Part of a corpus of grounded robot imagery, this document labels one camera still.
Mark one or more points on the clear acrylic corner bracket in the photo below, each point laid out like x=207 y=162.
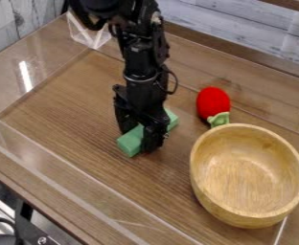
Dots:
x=92 y=39

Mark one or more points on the light wooden bowl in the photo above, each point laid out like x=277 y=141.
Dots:
x=244 y=175

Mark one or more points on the black table frame leg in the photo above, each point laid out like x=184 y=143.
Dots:
x=29 y=233

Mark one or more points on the red knitted strawberry toy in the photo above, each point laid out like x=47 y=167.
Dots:
x=212 y=106

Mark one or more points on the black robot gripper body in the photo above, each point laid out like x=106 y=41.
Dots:
x=142 y=96

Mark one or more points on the green rectangular block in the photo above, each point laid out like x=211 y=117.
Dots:
x=129 y=141

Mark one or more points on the clear acrylic tray wall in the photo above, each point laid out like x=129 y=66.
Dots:
x=122 y=200

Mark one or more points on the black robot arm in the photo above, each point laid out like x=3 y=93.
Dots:
x=136 y=24

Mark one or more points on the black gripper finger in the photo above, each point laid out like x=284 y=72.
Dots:
x=124 y=118
x=153 y=135

